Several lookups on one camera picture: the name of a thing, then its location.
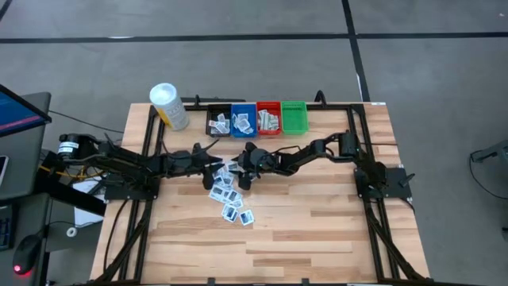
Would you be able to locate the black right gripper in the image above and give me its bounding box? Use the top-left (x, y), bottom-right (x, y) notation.
top-left (233, 141), bottom-right (261, 191)

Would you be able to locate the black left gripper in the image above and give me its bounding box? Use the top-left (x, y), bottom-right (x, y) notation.
top-left (190, 141), bottom-right (225, 191)

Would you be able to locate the black plastic bin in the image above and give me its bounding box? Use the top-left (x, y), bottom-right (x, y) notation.
top-left (205, 103), bottom-right (233, 138)

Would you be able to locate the blue plastic bin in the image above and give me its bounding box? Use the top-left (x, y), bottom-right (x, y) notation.
top-left (230, 102), bottom-right (259, 139)

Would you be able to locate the red plastic bin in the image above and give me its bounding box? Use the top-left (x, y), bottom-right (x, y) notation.
top-left (256, 101), bottom-right (283, 136)

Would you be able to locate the green plastic bin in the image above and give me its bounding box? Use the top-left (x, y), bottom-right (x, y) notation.
top-left (280, 101), bottom-right (310, 135)

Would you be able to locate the white wipes canister yellow stripe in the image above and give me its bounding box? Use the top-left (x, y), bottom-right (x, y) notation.
top-left (148, 82), bottom-right (191, 132)

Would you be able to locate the white paper sheet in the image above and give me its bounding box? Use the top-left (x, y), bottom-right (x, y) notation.
top-left (73, 178), bottom-right (105, 227)

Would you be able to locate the laptop with blue screen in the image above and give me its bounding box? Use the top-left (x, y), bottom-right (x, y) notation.
top-left (0, 91), bottom-right (52, 202)

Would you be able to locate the monitor with blue screen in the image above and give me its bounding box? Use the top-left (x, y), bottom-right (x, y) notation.
top-left (0, 83), bottom-right (53, 138)

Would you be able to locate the black computer mouse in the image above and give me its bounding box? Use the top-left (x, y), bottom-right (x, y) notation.
top-left (11, 234), bottom-right (43, 276)

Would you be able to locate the black keyboard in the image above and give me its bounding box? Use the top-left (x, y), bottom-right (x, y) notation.
top-left (0, 204), bottom-right (16, 252)

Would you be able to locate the grey floor stand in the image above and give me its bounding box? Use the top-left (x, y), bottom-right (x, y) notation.
top-left (470, 138), bottom-right (508, 164)

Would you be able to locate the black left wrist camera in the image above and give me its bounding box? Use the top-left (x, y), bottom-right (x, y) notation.
top-left (192, 153), bottom-right (211, 170)

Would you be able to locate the black left camera cable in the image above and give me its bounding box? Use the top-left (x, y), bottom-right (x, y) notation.
top-left (160, 138), bottom-right (221, 157)

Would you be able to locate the black camera cable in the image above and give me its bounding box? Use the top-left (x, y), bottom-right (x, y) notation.
top-left (160, 138), bottom-right (221, 157)
top-left (273, 144), bottom-right (302, 156)

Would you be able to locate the black right camera cable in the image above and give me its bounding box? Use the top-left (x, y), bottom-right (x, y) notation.
top-left (273, 144), bottom-right (302, 156)

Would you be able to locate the black aluminium table frame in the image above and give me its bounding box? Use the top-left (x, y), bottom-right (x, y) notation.
top-left (89, 95), bottom-right (428, 286)

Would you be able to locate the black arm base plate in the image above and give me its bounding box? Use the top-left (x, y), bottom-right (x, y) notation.
top-left (105, 174), bottom-right (162, 201)
top-left (354, 166), bottom-right (413, 199)

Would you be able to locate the thin black floor cable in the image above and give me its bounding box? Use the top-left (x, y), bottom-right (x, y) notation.
top-left (49, 110), bottom-right (125, 134)
top-left (466, 155), bottom-right (508, 211)

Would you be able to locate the yellow cable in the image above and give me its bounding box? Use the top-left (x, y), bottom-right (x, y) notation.
top-left (39, 165), bottom-right (102, 180)

